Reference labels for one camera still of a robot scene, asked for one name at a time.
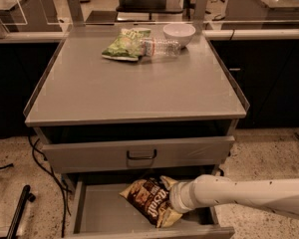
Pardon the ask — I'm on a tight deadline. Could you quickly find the open grey middle drawer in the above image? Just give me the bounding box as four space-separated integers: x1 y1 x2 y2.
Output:
68 166 234 239

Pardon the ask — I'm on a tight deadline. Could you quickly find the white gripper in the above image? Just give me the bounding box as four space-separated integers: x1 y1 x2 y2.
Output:
169 182 194 213

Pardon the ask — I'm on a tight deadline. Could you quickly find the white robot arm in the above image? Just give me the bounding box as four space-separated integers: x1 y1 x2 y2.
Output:
169 175 299 219

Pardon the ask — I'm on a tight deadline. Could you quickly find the clear plastic water bottle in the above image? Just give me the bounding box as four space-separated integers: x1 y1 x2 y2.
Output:
140 38 181 57

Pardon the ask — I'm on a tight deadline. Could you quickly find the green chip bag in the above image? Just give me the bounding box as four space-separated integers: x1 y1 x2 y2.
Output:
102 28 150 62

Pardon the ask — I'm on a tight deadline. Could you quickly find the white bowl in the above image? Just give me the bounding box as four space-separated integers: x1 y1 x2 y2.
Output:
163 23 196 48

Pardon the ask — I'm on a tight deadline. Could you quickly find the black stand leg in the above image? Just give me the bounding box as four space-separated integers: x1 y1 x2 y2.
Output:
6 185 36 239

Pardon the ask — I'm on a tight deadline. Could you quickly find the grey drawer cabinet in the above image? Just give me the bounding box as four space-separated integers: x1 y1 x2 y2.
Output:
23 23 250 239

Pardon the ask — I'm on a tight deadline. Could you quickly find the brown chip bag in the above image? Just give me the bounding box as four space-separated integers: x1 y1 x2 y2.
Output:
120 177 182 228

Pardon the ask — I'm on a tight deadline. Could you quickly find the grey top drawer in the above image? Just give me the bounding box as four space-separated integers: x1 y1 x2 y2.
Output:
43 136 234 173

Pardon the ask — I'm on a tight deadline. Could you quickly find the black floor cable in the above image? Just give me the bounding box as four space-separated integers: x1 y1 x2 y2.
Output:
27 135 73 239

